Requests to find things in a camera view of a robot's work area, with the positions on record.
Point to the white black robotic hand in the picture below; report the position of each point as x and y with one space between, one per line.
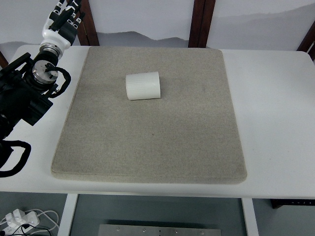
61 26

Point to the brown wooden post right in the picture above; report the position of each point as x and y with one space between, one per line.
308 43

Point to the white ribbed cup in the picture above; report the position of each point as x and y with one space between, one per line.
143 86

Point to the white table leg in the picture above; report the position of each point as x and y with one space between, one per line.
249 217
67 215

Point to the white table leg left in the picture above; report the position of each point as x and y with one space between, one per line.
67 215

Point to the dark wooden furniture foot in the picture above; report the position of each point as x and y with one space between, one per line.
277 203

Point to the brown wooden post far left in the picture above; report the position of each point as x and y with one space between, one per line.
3 61

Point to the white table leg right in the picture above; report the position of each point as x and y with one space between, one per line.
249 217

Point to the white power strip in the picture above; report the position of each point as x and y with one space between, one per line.
18 222

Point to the brown wooden post centre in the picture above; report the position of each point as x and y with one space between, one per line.
200 23

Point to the grey felt mat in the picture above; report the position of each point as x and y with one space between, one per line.
189 135

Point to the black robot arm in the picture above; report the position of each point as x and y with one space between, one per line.
28 85

